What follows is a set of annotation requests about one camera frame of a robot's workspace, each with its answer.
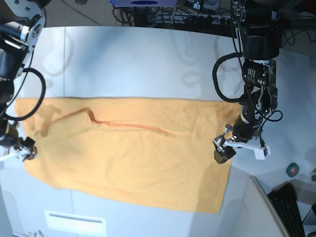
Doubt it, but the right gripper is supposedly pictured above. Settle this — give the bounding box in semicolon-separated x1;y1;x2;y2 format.
0;119;38;162

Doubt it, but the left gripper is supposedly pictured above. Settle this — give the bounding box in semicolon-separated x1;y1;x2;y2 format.
213;59;278;164

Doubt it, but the yellow t-shirt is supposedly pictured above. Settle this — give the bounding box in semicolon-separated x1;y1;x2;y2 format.
23;98;240;213

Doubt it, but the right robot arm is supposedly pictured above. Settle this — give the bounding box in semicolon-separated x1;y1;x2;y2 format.
0;0;50;161

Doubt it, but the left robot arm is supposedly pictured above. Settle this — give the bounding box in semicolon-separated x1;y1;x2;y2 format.
0;0;290;163

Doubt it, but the green tape roll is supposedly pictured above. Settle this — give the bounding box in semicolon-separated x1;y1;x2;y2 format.
286;163;299;178

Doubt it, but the black keyboard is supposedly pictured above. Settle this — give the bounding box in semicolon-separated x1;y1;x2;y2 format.
268;183;305;237

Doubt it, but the white label plate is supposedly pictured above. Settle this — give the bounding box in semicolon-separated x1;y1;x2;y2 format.
45;210;106;237

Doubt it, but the blue box at top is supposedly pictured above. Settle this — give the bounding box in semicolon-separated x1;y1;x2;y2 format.
110;0;186;7

